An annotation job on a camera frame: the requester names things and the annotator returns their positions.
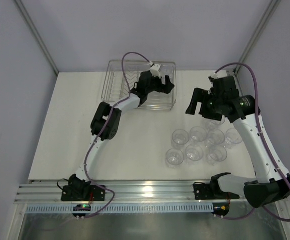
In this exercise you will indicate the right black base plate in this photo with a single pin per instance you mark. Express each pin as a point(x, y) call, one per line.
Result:
point(203, 191)

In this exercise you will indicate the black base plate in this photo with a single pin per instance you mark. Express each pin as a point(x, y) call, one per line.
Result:
point(203, 191)
point(90, 193)

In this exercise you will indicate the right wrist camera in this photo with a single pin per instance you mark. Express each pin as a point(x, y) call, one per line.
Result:
point(213, 77)

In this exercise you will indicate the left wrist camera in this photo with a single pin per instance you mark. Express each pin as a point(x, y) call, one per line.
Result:
point(155, 70)

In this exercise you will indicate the clear plastic cup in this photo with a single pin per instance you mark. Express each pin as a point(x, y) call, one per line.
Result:
point(179, 139)
point(194, 154)
point(232, 138)
point(197, 134)
point(215, 137)
point(174, 158)
point(216, 154)
point(213, 124)

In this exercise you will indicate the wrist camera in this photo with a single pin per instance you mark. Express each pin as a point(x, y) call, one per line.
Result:
point(213, 77)
point(155, 70)

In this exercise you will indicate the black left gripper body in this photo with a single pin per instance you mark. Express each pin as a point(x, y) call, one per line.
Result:
point(158, 83)

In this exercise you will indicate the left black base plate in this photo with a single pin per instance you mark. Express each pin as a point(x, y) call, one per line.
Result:
point(90, 193)

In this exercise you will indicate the wire dish rack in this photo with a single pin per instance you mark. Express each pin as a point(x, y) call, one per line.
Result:
point(116, 87)

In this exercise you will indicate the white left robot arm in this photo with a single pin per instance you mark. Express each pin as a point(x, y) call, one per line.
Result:
point(105, 122)

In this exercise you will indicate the slotted cable duct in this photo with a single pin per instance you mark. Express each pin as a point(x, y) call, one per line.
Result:
point(121, 208)

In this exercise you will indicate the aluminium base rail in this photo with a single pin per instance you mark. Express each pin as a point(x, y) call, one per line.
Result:
point(123, 191)

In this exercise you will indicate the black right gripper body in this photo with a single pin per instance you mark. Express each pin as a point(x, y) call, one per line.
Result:
point(207, 107)

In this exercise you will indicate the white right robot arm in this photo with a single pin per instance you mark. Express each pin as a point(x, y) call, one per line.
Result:
point(272, 178)

